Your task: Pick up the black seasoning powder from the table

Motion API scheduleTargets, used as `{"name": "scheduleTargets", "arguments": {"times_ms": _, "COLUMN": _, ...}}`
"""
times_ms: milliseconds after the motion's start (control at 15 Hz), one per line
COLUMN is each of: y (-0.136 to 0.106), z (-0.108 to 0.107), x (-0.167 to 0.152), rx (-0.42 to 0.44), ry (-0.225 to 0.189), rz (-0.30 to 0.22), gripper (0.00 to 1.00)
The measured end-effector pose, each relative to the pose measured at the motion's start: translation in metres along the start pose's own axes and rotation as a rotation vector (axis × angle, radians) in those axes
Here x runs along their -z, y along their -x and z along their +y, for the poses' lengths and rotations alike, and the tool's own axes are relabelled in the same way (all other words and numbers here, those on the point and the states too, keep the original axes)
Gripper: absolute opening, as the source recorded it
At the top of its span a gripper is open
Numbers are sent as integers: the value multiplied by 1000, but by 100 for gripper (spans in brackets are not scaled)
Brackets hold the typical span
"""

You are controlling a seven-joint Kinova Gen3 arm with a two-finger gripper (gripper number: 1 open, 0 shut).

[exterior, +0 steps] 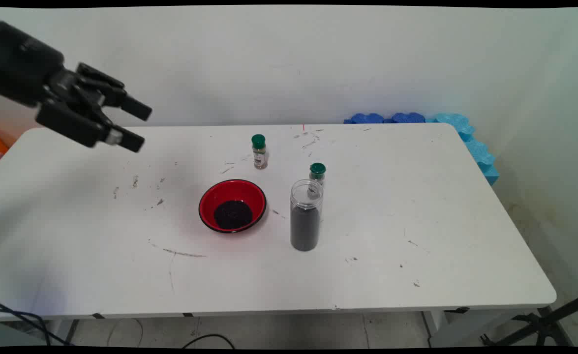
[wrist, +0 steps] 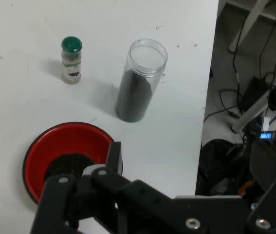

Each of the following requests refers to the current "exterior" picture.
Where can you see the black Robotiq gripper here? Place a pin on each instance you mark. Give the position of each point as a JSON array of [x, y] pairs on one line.
[[20, 61]]

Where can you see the clear plastic jar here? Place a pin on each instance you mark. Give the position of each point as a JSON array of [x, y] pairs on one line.
[[305, 231]]

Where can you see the red bowl black rim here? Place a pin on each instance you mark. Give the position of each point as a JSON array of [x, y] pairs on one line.
[[229, 192]]

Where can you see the green cap spice bottle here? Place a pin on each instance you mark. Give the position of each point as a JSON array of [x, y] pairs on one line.
[[259, 155], [318, 169]]

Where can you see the black grains heap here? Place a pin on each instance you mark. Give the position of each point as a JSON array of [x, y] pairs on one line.
[[233, 215]]

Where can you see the white table leg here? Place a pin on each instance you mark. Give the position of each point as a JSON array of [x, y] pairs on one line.
[[62, 332]]

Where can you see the dark blue foam piece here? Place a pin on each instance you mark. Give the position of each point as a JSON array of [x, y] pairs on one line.
[[408, 117], [366, 118]]

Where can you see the light blue foam strip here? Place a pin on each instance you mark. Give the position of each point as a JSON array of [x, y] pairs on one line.
[[475, 147]]

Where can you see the black tripod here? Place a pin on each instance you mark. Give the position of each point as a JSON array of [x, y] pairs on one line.
[[539, 324]]

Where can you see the white table leg frame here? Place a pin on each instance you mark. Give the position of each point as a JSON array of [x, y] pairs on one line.
[[439, 327]]

